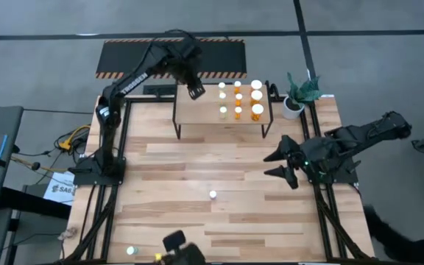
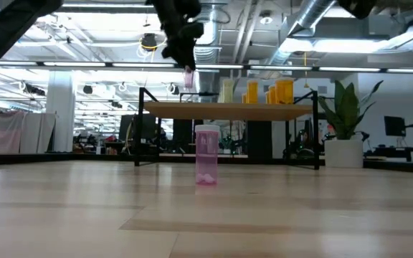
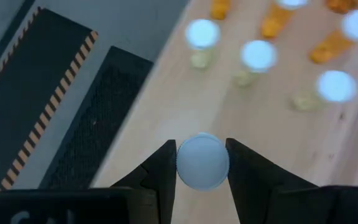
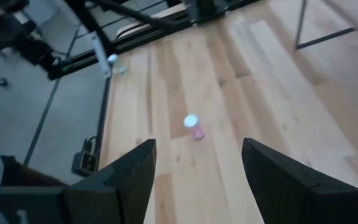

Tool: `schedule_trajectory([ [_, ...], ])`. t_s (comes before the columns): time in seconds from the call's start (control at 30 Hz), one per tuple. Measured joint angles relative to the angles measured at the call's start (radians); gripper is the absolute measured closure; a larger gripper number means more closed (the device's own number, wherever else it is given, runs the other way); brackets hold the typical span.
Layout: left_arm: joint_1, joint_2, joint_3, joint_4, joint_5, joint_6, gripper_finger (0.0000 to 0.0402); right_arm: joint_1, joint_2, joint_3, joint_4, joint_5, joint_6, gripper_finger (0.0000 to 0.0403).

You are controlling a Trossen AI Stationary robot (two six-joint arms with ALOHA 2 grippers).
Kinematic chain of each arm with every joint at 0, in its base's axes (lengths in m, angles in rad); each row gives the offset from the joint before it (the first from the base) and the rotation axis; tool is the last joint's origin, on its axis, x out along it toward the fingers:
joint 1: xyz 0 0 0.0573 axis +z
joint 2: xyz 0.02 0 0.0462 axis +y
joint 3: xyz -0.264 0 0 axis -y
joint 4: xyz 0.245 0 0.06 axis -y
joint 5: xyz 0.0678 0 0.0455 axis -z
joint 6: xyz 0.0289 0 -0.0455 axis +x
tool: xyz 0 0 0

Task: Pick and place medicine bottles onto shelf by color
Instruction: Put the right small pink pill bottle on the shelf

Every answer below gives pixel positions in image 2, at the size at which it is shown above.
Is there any small pink pill bottle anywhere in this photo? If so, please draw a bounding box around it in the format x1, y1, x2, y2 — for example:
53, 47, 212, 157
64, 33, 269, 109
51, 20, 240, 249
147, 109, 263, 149
194, 124, 221, 186
184, 69, 195, 90

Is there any smooth silver ventilation duct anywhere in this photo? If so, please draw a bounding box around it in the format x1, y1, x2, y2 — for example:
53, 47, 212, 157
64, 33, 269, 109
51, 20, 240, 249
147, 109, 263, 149
263, 0, 338, 76

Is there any black monitor on arm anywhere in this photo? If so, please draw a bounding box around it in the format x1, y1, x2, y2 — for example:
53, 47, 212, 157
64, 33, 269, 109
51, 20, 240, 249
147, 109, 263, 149
384, 115, 413, 148

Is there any black ceiling cable reel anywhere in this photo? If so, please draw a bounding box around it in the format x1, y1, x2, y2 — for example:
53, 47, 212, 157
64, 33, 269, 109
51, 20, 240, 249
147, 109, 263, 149
140, 32, 159, 51

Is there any wooden shelf with black legs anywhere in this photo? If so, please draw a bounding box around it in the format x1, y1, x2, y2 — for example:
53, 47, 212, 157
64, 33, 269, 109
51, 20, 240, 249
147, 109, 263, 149
133, 87, 321, 171

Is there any black desk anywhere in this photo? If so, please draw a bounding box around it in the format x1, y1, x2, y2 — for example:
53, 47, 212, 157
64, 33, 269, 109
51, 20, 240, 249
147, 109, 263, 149
363, 141, 413, 162

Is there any white hanging cloth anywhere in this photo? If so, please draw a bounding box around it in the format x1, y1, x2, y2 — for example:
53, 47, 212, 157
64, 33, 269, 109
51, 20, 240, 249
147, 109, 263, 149
19, 113, 57, 154

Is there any pink hanging cloth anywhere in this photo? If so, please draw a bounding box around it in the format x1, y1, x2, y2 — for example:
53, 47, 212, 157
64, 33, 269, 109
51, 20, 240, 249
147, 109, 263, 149
0, 110, 27, 155

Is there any white pillar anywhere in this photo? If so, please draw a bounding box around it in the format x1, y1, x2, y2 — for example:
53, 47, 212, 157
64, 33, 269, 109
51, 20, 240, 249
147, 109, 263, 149
45, 70, 75, 153

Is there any green plant in white pot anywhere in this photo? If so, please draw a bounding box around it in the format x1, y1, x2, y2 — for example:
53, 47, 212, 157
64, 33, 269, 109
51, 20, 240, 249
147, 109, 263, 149
313, 79, 385, 168

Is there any corrugated silver ventilation duct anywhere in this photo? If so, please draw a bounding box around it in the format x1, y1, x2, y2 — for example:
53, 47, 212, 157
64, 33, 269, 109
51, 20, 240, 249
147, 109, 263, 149
191, 0, 222, 103

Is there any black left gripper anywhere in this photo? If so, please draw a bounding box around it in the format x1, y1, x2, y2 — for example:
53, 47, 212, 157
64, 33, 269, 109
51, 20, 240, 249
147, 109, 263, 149
151, 0, 205, 72

